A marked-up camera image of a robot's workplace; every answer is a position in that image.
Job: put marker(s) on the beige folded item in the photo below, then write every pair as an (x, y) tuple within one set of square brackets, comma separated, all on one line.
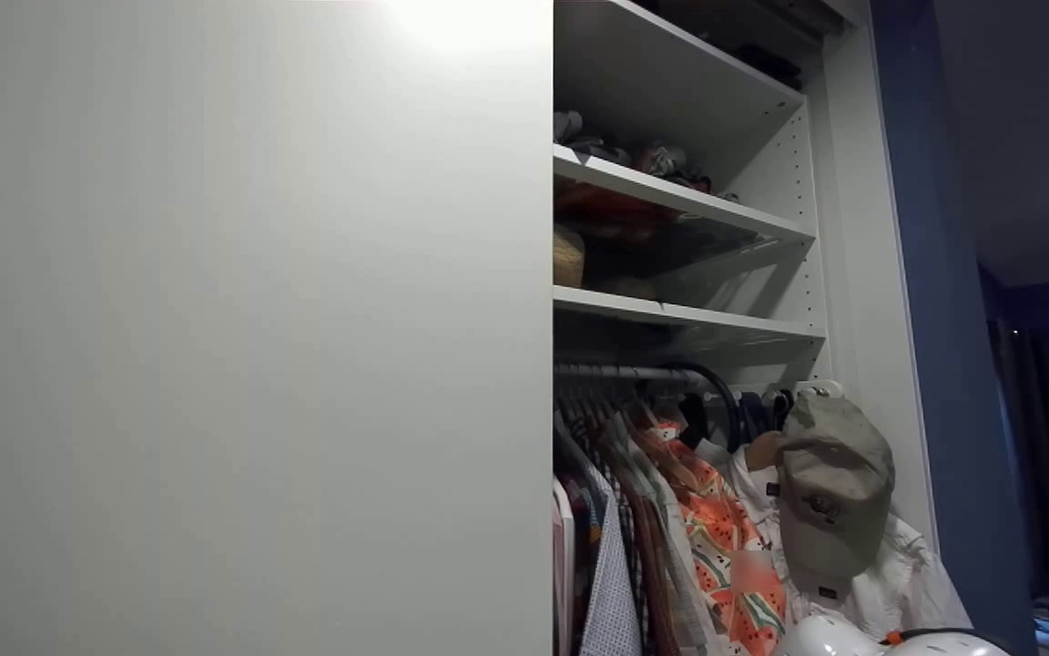
[(566, 257)]

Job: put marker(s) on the red folded cloth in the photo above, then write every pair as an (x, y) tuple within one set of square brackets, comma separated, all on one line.
[(609, 214)]

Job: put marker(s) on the white shelf board with objects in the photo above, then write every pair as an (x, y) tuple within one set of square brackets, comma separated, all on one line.
[(682, 194)]

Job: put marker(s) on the dark small shelf objects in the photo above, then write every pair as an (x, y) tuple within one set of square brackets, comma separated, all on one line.
[(638, 155)]

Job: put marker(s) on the black clothes hangers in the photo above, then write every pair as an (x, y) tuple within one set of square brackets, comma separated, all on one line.
[(737, 412)]

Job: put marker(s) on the light grey hanging shirt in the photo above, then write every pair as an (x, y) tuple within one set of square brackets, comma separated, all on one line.
[(603, 583)]

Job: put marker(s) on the grey wardrobe sliding door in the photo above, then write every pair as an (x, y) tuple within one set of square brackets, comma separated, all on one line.
[(245, 339)]

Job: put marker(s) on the orange patterned shirt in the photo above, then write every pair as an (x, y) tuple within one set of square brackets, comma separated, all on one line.
[(728, 548)]

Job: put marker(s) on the khaki baseball cap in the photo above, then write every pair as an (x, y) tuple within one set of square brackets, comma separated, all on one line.
[(836, 485)]

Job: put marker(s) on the white hanging jacket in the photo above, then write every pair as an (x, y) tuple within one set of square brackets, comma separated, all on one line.
[(910, 576)]

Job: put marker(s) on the white shelf board above rail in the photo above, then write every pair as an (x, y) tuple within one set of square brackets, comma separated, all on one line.
[(682, 313)]

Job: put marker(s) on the white wardrobe frame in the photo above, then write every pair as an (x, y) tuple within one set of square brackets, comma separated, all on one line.
[(863, 266)]

